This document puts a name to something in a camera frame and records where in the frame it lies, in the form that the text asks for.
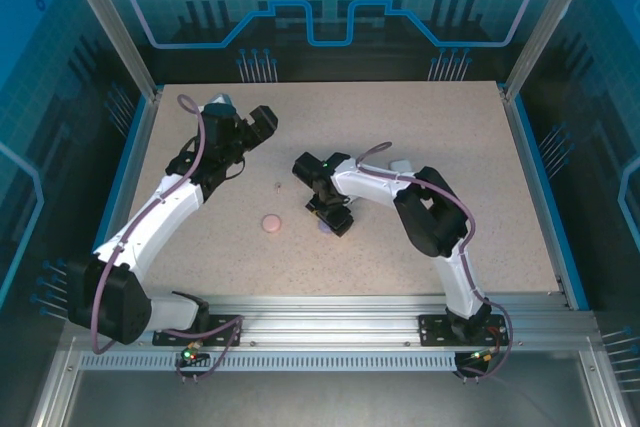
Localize slotted metal strip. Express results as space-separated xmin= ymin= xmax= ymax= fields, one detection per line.
xmin=78 ymin=352 xmax=459 ymax=373

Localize small LED connector board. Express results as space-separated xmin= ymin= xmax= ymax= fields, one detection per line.
xmin=455 ymin=346 xmax=501 ymax=378
xmin=174 ymin=341 xmax=211 ymax=369

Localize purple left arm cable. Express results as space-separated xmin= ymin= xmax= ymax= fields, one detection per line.
xmin=91 ymin=93 xmax=246 ymax=379

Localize aluminium table side rail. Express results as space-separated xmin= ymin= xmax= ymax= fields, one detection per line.
xmin=92 ymin=86 xmax=164 ymax=268
xmin=499 ymin=84 xmax=589 ymax=311

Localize long aluminium mounting rail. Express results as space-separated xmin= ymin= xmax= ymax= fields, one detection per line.
xmin=64 ymin=294 xmax=599 ymax=348

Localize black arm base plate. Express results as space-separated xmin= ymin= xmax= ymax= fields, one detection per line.
xmin=152 ymin=314 xmax=246 ymax=347
xmin=418 ymin=314 xmax=510 ymax=347

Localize aluminium frame post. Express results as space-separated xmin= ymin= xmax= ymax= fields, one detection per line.
xmin=55 ymin=0 xmax=164 ymax=101
xmin=502 ymin=0 xmax=604 ymax=103

